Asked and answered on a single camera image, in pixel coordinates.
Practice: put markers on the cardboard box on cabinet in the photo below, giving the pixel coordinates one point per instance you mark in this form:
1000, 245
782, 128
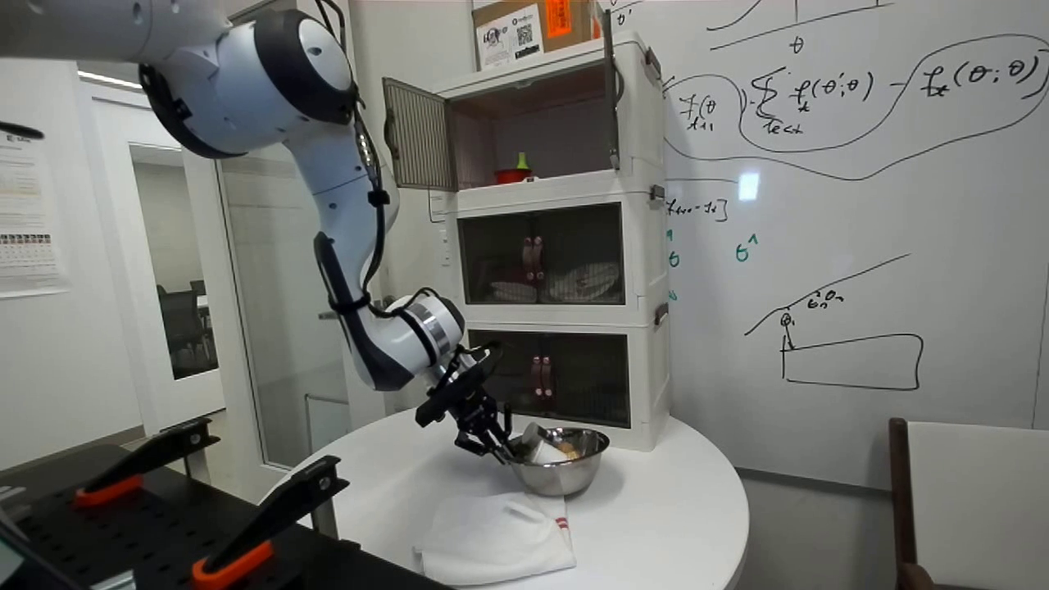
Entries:
510, 31

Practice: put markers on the red bowl in cabinet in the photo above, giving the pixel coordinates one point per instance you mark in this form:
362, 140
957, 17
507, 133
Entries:
511, 176

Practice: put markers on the white folded cloth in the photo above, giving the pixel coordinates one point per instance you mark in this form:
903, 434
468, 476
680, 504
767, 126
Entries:
497, 538

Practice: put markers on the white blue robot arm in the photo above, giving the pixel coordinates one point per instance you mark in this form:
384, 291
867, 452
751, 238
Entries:
226, 90

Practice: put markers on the black perforated workbench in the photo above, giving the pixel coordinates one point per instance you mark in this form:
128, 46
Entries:
149, 538

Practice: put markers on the white three-tier storage cabinet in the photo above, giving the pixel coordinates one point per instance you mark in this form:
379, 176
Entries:
566, 273

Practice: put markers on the open translucent cabinet door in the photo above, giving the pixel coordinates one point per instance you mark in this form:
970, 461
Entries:
416, 137

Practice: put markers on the black orange clamp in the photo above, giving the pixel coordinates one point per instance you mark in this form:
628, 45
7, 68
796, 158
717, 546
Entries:
306, 494
125, 476

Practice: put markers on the silver metal bowl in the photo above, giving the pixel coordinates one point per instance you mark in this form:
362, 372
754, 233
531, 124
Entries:
560, 461

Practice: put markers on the wall whiteboard with drawings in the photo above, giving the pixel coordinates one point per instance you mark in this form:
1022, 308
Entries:
857, 221

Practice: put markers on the glass door white frame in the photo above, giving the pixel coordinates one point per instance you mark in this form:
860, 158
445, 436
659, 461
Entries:
292, 377

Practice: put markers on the black orange clamp right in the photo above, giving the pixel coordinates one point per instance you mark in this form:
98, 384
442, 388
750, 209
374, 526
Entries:
306, 494

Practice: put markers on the black orange clamp left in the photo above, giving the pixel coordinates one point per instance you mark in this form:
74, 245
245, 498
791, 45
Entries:
125, 476

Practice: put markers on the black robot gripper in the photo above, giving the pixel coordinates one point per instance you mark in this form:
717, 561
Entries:
460, 399

